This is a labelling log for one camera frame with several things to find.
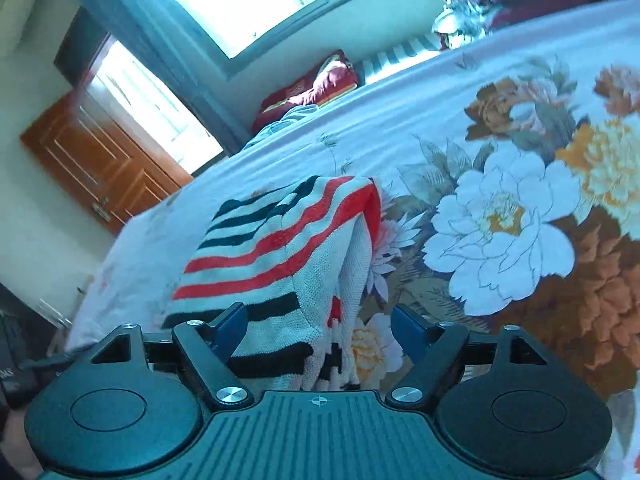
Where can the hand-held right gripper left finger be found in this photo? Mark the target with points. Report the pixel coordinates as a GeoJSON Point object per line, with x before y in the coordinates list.
{"type": "Point", "coordinates": [230, 329]}

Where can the wooden door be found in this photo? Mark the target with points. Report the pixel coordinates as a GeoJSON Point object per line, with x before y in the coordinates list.
{"type": "Point", "coordinates": [90, 160]}

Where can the striped bed sheet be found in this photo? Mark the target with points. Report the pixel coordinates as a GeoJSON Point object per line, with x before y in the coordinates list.
{"type": "Point", "coordinates": [395, 55]}

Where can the glass balcony door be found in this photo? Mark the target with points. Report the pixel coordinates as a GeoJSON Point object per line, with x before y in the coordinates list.
{"type": "Point", "coordinates": [150, 105]}

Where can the blue curtain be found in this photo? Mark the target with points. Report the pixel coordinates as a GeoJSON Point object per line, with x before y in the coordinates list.
{"type": "Point", "coordinates": [165, 60]}

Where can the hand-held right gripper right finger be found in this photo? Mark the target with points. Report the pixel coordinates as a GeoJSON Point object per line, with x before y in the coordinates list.
{"type": "Point", "coordinates": [407, 332]}

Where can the person's left forearm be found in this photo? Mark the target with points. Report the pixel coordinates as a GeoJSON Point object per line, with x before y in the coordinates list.
{"type": "Point", "coordinates": [15, 445]}

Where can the dark red pillow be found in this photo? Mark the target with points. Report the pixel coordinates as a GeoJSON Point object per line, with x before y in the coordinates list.
{"type": "Point", "coordinates": [330, 82]}

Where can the window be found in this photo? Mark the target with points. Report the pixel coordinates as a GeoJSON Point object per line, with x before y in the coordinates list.
{"type": "Point", "coordinates": [225, 5]}

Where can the floral bed blanket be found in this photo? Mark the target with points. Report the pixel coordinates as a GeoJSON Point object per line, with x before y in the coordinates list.
{"type": "Point", "coordinates": [500, 240]}

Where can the striped knit sweater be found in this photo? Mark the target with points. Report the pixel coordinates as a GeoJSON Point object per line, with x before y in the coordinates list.
{"type": "Point", "coordinates": [280, 260]}

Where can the light blue cloth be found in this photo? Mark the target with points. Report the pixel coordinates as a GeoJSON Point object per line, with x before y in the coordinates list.
{"type": "Point", "coordinates": [290, 117]}

